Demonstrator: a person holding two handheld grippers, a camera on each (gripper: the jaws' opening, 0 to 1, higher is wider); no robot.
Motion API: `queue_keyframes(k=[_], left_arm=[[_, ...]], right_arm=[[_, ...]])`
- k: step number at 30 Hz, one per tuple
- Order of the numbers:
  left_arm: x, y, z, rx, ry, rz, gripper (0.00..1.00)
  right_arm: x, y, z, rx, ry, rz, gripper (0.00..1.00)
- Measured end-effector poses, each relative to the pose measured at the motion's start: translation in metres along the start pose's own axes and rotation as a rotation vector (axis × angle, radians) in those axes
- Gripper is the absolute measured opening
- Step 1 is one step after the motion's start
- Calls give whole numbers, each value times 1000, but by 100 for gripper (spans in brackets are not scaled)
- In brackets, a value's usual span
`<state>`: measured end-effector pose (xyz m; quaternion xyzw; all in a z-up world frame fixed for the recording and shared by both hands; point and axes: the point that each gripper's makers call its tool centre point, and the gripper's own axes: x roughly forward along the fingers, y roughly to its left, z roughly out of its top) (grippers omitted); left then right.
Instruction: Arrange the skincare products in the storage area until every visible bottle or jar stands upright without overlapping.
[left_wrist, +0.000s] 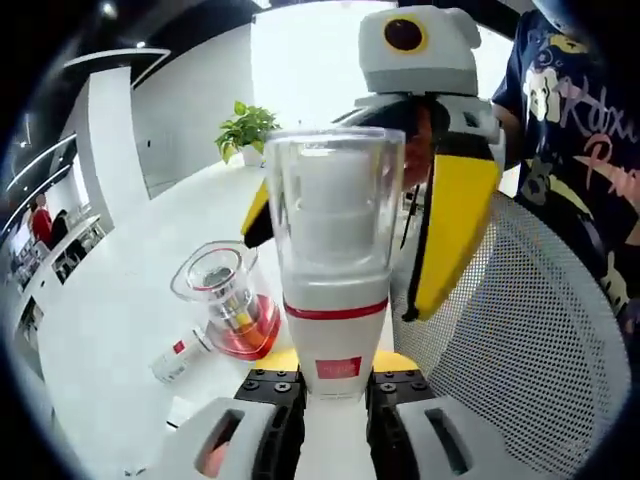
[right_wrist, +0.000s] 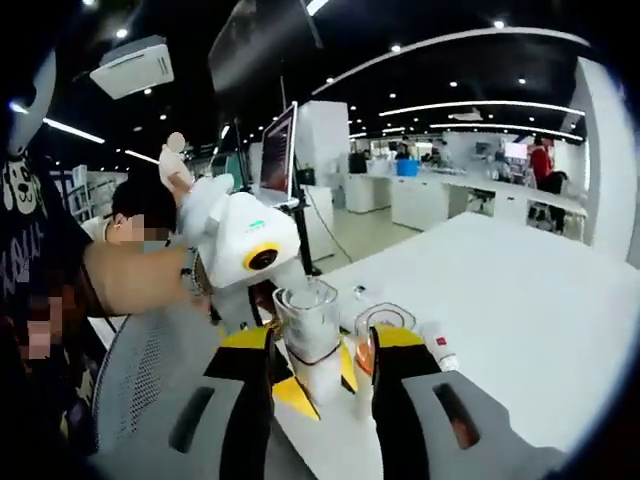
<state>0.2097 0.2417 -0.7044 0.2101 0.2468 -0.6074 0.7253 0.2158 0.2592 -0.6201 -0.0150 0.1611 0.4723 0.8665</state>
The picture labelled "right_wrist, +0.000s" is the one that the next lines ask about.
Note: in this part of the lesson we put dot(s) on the black overhead panel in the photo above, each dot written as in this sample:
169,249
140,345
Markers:
260,45

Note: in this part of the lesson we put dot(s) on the red label white skincare tube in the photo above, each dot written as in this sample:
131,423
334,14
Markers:
442,350

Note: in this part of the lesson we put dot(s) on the white laptop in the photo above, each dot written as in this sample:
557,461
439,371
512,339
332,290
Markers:
277,150

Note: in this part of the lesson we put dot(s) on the blue storage box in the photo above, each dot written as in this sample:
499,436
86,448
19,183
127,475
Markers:
407,168

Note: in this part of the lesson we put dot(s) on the grey mesh chair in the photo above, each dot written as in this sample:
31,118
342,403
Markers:
150,350

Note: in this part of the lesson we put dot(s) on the ceiling air conditioner unit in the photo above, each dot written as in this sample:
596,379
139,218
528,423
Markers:
132,67

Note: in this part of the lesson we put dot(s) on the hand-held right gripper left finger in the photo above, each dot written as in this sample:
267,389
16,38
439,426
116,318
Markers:
235,425

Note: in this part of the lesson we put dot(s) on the long white workbench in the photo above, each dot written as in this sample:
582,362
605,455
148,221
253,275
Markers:
425,200

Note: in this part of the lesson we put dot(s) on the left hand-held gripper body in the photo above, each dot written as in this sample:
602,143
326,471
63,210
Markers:
240,230

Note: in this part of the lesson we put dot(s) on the large white skincare bottle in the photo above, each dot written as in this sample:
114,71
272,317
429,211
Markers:
310,320

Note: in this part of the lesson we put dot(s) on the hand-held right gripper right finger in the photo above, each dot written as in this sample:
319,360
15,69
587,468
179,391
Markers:
400,430

